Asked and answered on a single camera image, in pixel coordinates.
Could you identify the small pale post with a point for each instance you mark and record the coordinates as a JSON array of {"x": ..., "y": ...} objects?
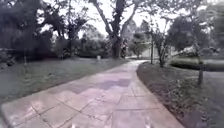
[{"x": 98, "y": 58}]

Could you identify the dark grass verge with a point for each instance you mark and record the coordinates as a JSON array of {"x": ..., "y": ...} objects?
[{"x": 173, "y": 90}]

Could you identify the robot's own part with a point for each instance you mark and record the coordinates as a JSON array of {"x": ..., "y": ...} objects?
[
  {"x": 147, "y": 126},
  {"x": 73, "y": 126}
]

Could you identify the grass lawn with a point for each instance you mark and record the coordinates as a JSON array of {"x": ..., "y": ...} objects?
[{"x": 40, "y": 74}]

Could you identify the low green hedge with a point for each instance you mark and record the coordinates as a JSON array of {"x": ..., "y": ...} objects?
[{"x": 186, "y": 63}]

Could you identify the pink and grey slab path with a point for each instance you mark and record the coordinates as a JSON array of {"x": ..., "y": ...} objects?
[{"x": 110, "y": 96}]

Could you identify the thin tree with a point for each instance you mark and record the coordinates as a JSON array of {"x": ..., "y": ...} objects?
[{"x": 200, "y": 73}]

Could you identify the large forked tree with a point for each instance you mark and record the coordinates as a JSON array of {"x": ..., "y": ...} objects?
[{"x": 116, "y": 40}]

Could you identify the small tree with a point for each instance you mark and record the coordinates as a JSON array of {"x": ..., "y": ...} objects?
[{"x": 162, "y": 53}]

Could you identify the thin pole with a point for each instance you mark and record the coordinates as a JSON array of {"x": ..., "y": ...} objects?
[{"x": 151, "y": 50}]

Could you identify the group of dark trees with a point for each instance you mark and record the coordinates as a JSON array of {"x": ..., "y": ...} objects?
[{"x": 30, "y": 33}]

